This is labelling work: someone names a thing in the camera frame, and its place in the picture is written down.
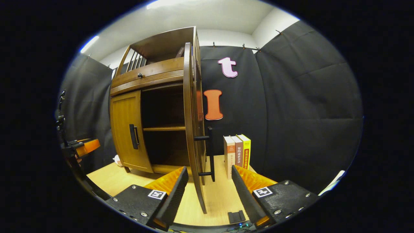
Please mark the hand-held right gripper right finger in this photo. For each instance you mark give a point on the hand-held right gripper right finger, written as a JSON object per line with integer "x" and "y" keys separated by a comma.
{"x": 245, "y": 197}

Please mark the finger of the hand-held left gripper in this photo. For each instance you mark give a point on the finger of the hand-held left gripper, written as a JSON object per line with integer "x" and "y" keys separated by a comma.
{"x": 88, "y": 146}
{"x": 77, "y": 141}

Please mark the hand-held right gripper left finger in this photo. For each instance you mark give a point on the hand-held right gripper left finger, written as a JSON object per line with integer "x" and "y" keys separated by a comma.
{"x": 176, "y": 197}

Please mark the wooden double-door shoe cabinet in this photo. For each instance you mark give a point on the wooden double-door shoe cabinet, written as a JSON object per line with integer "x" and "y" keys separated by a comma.
{"x": 155, "y": 45}

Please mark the wooden cabinet drawer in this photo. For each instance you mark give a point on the wooden cabinet drawer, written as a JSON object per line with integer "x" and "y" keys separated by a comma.
{"x": 152, "y": 72}

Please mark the beige book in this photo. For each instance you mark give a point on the beige book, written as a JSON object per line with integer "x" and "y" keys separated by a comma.
{"x": 229, "y": 158}

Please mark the yellow book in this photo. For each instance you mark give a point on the yellow book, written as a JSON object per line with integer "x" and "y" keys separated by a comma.
{"x": 246, "y": 152}

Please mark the black backdrop cloth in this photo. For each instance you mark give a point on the black backdrop cloth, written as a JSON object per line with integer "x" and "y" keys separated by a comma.
{"x": 291, "y": 106}

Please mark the wooden shoe cabinet door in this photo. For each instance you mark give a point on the wooden shoe cabinet door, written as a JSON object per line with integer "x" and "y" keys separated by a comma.
{"x": 124, "y": 129}
{"x": 188, "y": 113}

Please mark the maroon book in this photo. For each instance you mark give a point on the maroon book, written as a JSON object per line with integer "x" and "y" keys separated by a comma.
{"x": 238, "y": 153}

